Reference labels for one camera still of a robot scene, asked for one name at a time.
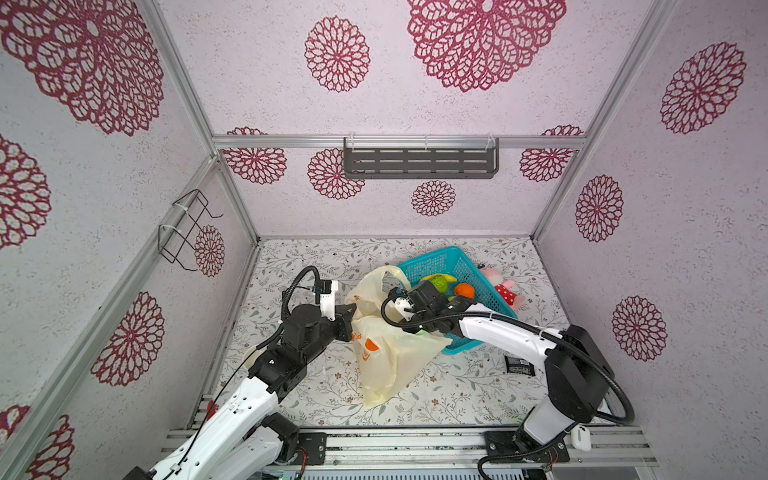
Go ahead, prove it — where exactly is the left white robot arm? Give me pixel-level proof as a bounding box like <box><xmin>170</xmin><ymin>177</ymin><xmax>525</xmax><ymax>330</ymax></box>
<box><xmin>125</xmin><ymin>266</ymin><xmax>357</xmax><ymax>479</ymax></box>

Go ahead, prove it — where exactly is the cream plastic bag orange print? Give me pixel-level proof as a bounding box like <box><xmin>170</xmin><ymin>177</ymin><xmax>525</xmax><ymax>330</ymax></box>
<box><xmin>344</xmin><ymin>265</ymin><xmax>451</xmax><ymax>408</ymax></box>

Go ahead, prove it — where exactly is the yellow toy banana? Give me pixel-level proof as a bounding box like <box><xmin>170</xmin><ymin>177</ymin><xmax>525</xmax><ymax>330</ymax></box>
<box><xmin>421</xmin><ymin>273</ymin><xmax>458</xmax><ymax>283</ymax></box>

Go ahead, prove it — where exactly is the teal plastic basket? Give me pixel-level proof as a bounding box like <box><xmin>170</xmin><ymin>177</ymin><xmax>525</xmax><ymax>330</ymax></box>
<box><xmin>398</xmin><ymin>246</ymin><xmax>517</xmax><ymax>318</ymax></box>

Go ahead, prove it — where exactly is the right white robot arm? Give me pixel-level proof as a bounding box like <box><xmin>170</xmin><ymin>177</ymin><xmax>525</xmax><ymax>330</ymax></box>
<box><xmin>380</xmin><ymin>280</ymin><xmax>635</xmax><ymax>479</ymax></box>

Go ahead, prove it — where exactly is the small black packet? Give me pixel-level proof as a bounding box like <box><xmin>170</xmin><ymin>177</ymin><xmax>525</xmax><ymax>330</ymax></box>
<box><xmin>504</xmin><ymin>356</ymin><xmax>536</xmax><ymax>377</ymax></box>

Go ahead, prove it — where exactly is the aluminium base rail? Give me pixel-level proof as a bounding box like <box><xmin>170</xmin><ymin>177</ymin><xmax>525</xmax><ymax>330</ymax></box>
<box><xmin>161</xmin><ymin>425</ymin><xmax>658</xmax><ymax>480</ymax></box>

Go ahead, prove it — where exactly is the black wire wall rack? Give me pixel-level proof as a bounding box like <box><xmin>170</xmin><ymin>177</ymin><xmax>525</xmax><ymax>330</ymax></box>
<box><xmin>156</xmin><ymin>189</ymin><xmax>226</xmax><ymax>278</ymax></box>

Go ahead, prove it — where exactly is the orange toy fruit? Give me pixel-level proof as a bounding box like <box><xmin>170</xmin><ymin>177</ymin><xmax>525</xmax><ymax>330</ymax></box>
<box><xmin>454</xmin><ymin>283</ymin><xmax>476</xmax><ymax>300</ymax></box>

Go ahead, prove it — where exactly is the pink plush toy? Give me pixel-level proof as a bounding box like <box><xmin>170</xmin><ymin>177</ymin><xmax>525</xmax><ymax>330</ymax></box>
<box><xmin>477</xmin><ymin>264</ymin><xmax>525</xmax><ymax>312</ymax></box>

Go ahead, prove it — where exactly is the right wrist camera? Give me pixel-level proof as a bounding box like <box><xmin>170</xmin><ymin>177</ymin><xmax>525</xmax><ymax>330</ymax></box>
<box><xmin>384</xmin><ymin>287</ymin><xmax>415</xmax><ymax>323</ymax></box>

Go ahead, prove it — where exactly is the green toy fruit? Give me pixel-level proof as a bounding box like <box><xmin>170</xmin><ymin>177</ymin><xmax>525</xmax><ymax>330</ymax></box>
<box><xmin>429</xmin><ymin>279</ymin><xmax>456</xmax><ymax>294</ymax></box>

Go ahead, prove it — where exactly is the grey slotted wall shelf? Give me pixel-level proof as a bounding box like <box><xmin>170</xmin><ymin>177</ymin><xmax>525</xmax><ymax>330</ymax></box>
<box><xmin>342</xmin><ymin>137</ymin><xmax>500</xmax><ymax>180</ymax></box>

